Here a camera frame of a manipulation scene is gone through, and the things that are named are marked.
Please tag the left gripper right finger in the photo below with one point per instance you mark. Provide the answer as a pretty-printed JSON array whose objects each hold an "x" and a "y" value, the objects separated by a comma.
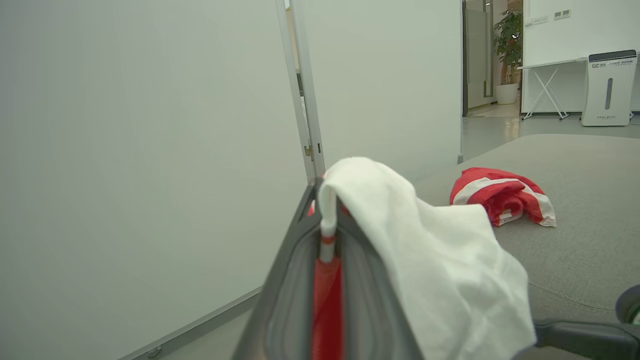
[{"x": 370, "y": 310}]

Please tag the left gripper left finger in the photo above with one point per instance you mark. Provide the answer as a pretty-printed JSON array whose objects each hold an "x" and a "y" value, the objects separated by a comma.
[{"x": 290, "y": 300}]

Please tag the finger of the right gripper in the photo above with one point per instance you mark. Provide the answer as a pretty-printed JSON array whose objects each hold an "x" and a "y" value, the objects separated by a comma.
[{"x": 590, "y": 340}]

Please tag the red and white jersey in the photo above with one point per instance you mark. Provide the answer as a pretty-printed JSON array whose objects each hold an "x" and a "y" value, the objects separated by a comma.
[{"x": 450, "y": 280}]

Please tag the red garment with white stripes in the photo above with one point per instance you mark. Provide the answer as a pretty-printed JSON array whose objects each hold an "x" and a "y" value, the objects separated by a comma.
[{"x": 502, "y": 195}]

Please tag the metal levelling foot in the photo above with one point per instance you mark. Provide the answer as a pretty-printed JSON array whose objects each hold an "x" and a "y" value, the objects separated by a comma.
[{"x": 154, "y": 351}]

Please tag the wide white partition panel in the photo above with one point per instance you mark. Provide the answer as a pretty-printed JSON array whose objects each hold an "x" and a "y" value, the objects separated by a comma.
[{"x": 140, "y": 165}]

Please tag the white air purifier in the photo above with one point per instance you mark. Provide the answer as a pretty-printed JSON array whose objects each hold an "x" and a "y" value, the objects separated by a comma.
[{"x": 610, "y": 90}]

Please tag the white plant pot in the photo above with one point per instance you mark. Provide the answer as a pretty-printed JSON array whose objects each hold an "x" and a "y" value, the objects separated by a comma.
[{"x": 507, "y": 93}]

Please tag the white folding table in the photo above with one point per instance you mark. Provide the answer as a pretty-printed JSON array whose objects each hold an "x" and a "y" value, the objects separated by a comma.
[{"x": 547, "y": 85}]

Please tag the green potted plant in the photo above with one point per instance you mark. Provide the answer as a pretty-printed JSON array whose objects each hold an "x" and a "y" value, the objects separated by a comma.
[{"x": 510, "y": 42}]

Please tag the glass door dark frame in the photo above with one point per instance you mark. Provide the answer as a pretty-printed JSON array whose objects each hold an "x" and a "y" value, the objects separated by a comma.
[{"x": 477, "y": 55}]

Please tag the white wall socket plate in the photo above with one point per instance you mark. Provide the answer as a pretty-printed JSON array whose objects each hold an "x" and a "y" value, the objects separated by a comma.
[
  {"x": 562, "y": 14},
  {"x": 537, "y": 20}
]

